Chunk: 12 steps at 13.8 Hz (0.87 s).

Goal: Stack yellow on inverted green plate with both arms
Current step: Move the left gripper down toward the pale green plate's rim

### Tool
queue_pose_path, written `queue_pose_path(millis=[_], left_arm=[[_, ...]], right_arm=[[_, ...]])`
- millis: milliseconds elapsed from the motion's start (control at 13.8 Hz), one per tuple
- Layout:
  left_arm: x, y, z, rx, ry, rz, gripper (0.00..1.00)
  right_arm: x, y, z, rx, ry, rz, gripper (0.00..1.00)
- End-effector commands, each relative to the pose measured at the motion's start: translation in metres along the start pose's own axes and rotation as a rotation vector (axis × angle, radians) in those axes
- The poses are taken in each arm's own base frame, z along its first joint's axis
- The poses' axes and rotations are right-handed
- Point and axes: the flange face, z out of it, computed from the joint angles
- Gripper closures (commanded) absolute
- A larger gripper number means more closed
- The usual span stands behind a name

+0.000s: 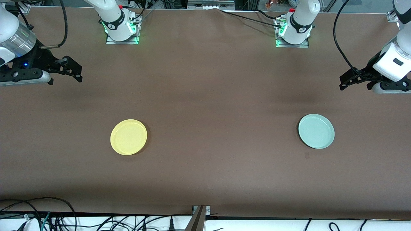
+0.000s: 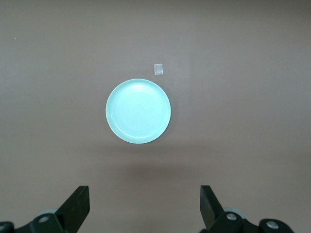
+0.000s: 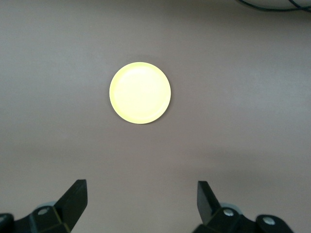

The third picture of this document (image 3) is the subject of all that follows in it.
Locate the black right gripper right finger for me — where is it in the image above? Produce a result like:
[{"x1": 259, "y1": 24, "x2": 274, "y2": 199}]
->
[{"x1": 193, "y1": 181, "x2": 295, "y2": 233}]

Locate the table cover sheet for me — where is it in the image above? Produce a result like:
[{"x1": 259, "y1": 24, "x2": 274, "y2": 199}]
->
[{"x1": 0, "y1": 0, "x2": 311, "y2": 233}]

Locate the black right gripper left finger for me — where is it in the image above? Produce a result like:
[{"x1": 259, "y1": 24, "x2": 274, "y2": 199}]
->
[{"x1": 0, "y1": 179, "x2": 87, "y2": 233}]

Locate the black looping cable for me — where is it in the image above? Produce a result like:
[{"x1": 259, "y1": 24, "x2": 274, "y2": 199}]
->
[
  {"x1": 237, "y1": 0, "x2": 311, "y2": 12},
  {"x1": 289, "y1": 0, "x2": 311, "y2": 13}
]

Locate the yellow round plate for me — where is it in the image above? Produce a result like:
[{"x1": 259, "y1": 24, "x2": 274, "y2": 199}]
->
[{"x1": 109, "y1": 62, "x2": 172, "y2": 125}]

